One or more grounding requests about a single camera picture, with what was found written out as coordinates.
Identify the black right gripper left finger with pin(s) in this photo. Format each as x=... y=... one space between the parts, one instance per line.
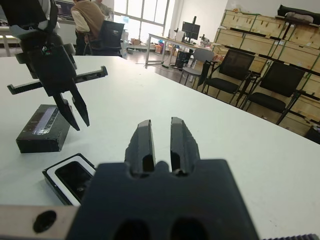
x=141 y=147

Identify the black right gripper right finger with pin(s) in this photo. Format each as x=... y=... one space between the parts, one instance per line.
x=183 y=147

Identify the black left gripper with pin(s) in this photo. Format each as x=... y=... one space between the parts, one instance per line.
x=55 y=67

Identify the black box lid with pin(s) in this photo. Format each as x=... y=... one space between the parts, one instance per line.
x=37 y=146

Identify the black box base white insert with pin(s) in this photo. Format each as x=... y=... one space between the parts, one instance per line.
x=51 y=178

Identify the open cardboard box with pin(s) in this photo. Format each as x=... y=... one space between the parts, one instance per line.
x=135 y=41

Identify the small cardboard box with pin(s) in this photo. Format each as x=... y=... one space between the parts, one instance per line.
x=158 y=48

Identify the white box on desk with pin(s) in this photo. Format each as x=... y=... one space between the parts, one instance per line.
x=180 y=35

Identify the black office swivel chair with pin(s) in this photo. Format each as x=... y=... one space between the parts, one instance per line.
x=110 y=35

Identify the black computer tower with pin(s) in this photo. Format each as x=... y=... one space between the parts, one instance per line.
x=182 y=58

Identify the person in brown vest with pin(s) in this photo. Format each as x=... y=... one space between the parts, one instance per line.
x=87 y=17

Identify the grey plastic chair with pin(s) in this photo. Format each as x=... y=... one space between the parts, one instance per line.
x=202 y=55

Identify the black mesh chair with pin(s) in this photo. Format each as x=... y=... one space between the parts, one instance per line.
x=237 y=62
x=282 y=77

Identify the dark laptop screen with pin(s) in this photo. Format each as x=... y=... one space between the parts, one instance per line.
x=65 y=8

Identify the blue water jug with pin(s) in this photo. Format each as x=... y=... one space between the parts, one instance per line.
x=124 y=21

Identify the person in grey top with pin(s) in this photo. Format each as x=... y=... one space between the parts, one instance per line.
x=105 y=7

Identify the wooden shipping crate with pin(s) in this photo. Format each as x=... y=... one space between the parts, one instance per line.
x=228 y=38
x=237 y=21
x=307 y=36
x=270 y=26
x=300 y=52
x=258 y=45

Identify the black computer monitor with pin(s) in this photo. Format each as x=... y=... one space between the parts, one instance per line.
x=191 y=28

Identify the large framed window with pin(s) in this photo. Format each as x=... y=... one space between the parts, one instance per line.
x=150 y=10

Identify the black trash bin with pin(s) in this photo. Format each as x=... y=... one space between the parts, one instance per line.
x=313 y=135

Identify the long black bag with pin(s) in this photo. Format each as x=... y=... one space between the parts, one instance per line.
x=300 y=11

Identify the white desk metal frame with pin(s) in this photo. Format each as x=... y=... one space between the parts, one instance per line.
x=148 y=50

